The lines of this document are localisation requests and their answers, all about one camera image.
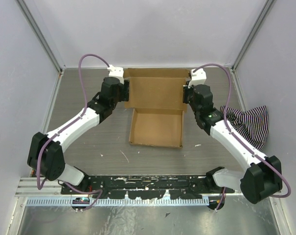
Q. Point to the brown cardboard box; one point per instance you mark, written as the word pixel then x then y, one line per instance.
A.
pixel 155 95

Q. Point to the right aluminium corner post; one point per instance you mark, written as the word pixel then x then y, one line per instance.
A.
pixel 253 32

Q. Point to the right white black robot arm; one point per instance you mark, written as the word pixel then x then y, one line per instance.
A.
pixel 260 176

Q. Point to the striped purple cloth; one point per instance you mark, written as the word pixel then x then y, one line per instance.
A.
pixel 252 125

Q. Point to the left aluminium corner post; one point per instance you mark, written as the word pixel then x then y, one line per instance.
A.
pixel 34 18

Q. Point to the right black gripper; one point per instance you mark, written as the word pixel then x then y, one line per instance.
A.
pixel 186 91

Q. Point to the aluminium corner post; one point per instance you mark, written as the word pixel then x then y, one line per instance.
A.
pixel 34 18
pixel 253 32

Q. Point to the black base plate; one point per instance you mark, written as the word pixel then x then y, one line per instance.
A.
pixel 149 186

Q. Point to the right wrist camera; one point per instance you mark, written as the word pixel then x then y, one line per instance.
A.
pixel 198 77

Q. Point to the aluminium front rail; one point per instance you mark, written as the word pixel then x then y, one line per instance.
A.
pixel 28 187

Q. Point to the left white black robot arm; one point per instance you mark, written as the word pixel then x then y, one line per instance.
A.
pixel 46 154

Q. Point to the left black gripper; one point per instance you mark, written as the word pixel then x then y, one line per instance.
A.
pixel 125 89

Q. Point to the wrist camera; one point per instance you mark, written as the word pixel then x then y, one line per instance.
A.
pixel 116 72
pixel 198 77

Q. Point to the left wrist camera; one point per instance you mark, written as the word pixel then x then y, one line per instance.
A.
pixel 116 72

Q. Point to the white slotted cable duct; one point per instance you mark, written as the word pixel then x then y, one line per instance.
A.
pixel 72 201

